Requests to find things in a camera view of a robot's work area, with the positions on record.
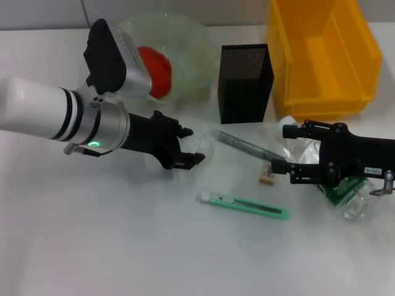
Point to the translucent green fruit bowl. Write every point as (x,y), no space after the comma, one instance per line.
(191,55)

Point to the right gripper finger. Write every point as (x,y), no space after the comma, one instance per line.
(277,166)
(290,131)

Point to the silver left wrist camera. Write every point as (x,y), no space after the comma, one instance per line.
(114,61)

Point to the yellow plastic storage bin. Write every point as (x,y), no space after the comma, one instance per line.
(324,61)

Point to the black mesh pen holder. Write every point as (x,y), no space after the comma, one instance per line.
(243,89)

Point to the green utility knife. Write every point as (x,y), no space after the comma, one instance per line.
(247,207)

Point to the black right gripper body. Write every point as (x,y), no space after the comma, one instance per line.
(361,154)

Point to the orange fruit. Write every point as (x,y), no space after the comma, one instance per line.
(157,71)

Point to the beige eraser with label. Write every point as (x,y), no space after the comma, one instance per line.
(266,177)

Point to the white paper ball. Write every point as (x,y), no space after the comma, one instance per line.
(199,145)

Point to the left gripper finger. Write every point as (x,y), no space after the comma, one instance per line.
(186,132)
(192,158)

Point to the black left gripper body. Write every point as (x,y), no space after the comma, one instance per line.
(151,138)

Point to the clear plastic water bottle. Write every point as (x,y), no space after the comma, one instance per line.
(355,200)

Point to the grey marker pen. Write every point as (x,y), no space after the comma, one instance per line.
(243,144)

